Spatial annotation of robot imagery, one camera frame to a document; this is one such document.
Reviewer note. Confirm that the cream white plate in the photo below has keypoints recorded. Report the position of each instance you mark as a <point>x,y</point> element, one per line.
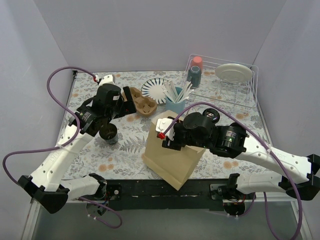
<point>233,72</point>

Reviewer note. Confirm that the brown paper bag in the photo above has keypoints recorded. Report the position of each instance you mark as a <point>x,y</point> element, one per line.
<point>173,166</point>

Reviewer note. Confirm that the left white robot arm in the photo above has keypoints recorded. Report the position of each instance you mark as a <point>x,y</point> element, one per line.
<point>46,184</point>

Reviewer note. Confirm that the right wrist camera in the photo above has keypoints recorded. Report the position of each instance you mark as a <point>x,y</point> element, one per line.
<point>161,126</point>

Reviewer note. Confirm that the blue straw holder cup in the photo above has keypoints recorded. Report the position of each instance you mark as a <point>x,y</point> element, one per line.
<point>174,107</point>

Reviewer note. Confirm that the blue striped plate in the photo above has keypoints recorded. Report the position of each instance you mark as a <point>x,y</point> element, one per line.
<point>154,88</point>

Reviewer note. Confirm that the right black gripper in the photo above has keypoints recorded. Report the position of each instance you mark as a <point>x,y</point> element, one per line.
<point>171,144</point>

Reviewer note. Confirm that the white wire dish rack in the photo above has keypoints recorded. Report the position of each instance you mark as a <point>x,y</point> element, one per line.
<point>238,97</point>

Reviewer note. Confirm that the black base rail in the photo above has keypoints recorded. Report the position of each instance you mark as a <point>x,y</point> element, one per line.
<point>156,194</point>

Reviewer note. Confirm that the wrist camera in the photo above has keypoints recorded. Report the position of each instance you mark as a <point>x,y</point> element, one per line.
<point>106,79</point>
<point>161,126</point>

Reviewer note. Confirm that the dark teal cup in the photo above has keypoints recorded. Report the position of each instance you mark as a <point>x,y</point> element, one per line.
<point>194,76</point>

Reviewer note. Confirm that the brown cardboard cup carrier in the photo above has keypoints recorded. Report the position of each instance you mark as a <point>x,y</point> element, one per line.
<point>144,105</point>

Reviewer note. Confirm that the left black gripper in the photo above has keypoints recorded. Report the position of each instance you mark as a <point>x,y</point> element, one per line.
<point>128,100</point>

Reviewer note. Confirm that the pink cup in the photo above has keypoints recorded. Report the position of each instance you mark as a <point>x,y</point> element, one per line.
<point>197,61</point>

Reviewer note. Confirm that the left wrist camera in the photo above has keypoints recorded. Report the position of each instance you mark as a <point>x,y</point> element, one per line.
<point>106,79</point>

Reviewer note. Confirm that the black coffee cup lid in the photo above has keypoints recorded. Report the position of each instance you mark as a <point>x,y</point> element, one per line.
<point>213,114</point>

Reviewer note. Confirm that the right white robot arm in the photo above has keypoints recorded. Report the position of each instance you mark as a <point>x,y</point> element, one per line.
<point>288,171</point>

